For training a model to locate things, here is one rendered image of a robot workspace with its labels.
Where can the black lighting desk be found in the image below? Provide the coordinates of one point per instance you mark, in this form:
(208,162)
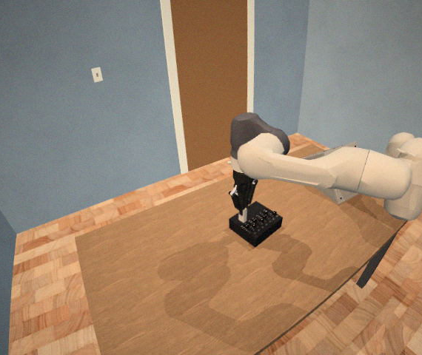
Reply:
(255,231)

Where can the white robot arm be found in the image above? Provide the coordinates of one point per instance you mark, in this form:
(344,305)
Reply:
(259,151)

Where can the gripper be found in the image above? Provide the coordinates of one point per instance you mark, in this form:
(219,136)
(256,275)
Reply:
(242,186)

